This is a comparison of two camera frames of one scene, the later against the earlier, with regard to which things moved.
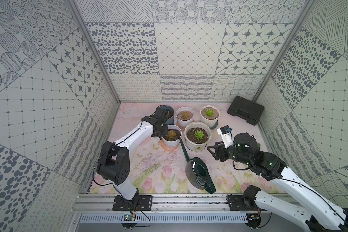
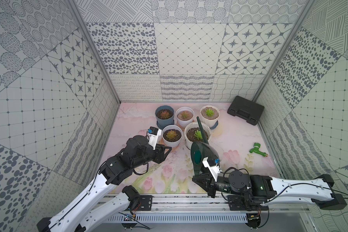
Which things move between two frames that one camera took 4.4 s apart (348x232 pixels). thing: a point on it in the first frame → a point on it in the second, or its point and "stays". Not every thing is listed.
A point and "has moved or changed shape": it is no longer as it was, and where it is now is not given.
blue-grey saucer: x=214 y=126 stays
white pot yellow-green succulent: x=172 y=140 stays
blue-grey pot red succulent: x=170 y=120 stays
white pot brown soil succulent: x=209 y=115 stays
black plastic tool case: x=246 y=109 stays
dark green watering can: x=197 y=172 has moved or changed shape
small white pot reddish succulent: x=184 y=115 stays
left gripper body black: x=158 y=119 → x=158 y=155
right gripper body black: x=231 y=153 → x=211 y=186
